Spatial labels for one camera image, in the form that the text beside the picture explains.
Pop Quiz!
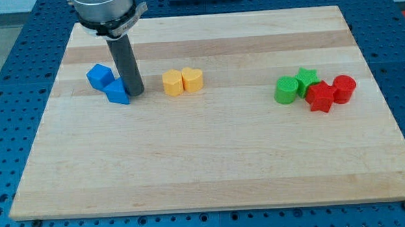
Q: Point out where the yellow pentagon block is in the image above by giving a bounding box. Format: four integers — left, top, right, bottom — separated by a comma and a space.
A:
162, 69, 184, 96

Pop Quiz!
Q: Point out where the wooden board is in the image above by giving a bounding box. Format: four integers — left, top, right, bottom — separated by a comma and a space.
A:
10, 5, 405, 221

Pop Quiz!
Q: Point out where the blue cube block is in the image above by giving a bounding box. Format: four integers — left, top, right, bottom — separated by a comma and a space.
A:
86, 64, 115, 91

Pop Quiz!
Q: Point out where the blue triangle block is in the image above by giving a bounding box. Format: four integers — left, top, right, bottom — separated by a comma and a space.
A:
103, 78, 130, 105

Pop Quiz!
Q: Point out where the green star block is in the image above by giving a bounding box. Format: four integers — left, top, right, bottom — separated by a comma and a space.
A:
295, 67, 321, 98

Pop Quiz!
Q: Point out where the yellow heart block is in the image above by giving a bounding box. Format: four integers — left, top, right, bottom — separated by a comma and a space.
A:
181, 67, 204, 93

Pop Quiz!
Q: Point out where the red cylinder block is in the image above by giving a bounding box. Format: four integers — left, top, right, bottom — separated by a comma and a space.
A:
332, 75, 356, 104

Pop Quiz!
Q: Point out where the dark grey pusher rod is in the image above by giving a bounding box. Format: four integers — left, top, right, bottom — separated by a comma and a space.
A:
107, 35, 144, 97

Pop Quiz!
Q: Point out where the green cylinder block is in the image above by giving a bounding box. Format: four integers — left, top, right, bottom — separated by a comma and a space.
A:
274, 76, 298, 105

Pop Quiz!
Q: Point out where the red star block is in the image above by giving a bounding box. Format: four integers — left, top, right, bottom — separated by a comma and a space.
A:
305, 81, 337, 113

